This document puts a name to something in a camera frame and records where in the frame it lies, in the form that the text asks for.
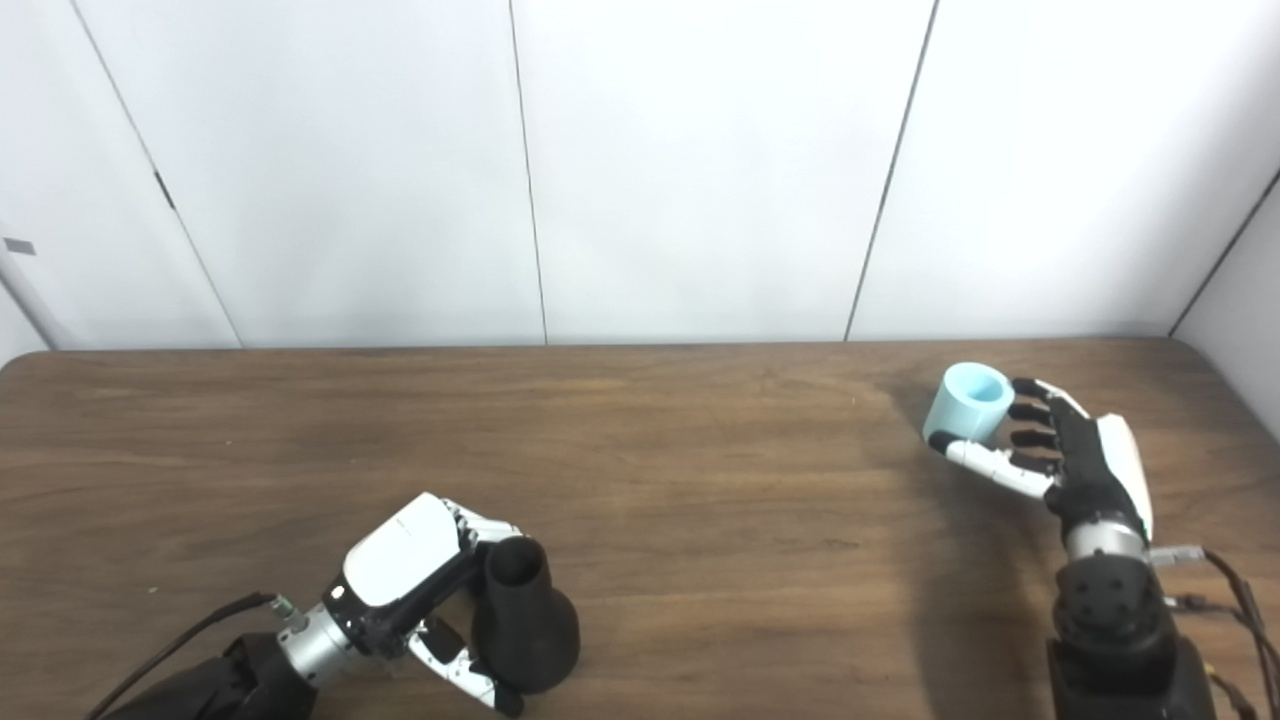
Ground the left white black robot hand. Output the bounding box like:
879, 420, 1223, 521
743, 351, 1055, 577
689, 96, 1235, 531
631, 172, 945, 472
322, 491, 526, 717

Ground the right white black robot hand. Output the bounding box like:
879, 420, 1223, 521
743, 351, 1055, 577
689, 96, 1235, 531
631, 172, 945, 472
928, 377, 1154, 546

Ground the black funnel-shaped nozzle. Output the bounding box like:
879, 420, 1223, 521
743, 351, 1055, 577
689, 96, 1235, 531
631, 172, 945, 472
470, 536, 582, 696

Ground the light blue cup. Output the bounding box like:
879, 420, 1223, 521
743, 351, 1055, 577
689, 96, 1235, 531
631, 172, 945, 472
922, 363, 1016, 448

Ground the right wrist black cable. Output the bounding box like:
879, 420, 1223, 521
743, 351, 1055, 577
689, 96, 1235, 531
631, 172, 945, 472
1148, 545, 1280, 720

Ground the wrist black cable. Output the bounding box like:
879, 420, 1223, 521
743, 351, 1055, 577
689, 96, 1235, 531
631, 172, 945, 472
85, 592, 301, 720
1148, 545, 1280, 720

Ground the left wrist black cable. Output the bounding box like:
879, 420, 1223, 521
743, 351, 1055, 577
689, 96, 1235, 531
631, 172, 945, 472
85, 592, 301, 720

